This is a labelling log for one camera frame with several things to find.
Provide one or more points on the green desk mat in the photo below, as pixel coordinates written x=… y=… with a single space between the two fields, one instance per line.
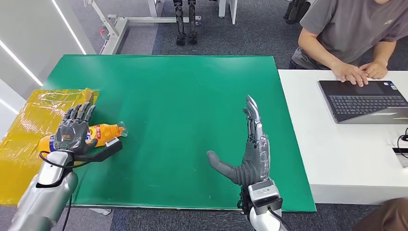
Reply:
x=178 y=121

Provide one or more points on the white desk leg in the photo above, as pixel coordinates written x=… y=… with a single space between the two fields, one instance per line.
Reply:
x=233 y=11

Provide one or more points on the white table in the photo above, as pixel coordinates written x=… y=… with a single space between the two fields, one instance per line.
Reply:
x=350 y=156

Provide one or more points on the person's right hand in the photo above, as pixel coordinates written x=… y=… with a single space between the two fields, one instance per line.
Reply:
x=350 y=74

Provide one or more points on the white metal frame stand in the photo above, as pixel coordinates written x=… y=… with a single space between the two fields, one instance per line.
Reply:
x=116 y=35

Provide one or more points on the red knob on frame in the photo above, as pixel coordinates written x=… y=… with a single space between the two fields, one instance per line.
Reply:
x=101 y=31

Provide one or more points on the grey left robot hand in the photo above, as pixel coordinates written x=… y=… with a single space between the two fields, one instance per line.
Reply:
x=71 y=134

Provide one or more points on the person's right forearm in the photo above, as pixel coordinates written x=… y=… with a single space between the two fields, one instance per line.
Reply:
x=315 y=51

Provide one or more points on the person's hand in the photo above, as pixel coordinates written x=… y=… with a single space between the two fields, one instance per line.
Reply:
x=374 y=70
x=350 y=74

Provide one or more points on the brown object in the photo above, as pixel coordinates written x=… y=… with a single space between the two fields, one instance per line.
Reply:
x=385 y=218

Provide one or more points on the person's left hand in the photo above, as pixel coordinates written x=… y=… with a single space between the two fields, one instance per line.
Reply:
x=374 y=70

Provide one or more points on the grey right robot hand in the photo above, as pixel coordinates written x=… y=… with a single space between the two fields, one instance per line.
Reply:
x=255 y=162

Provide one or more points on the dark grey laptop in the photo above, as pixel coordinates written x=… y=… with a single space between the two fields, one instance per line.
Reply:
x=366 y=101

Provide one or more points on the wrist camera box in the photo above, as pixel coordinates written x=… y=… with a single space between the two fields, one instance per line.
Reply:
x=110 y=149
x=263 y=194

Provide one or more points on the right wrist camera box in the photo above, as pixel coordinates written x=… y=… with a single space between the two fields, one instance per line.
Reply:
x=263 y=194

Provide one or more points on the person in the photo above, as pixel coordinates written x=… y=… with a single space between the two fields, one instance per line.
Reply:
x=350 y=28

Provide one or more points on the orange bottle with label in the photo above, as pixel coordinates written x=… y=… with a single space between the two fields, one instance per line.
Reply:
x=106 y=131

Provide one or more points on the black robot legs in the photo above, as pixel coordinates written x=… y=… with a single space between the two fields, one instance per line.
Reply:
x=294 y=12

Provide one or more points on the yellow film wrapped box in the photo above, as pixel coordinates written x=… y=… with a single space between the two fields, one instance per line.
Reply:
x=25 y=127

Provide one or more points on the black silver humanoid robot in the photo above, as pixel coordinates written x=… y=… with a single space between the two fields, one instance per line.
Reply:
x=180 y=22

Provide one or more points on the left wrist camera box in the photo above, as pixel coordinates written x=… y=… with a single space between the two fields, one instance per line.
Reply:
x=110 y=149

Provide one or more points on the person's left forearm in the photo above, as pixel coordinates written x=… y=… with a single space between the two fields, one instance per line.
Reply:
x=382 y=51

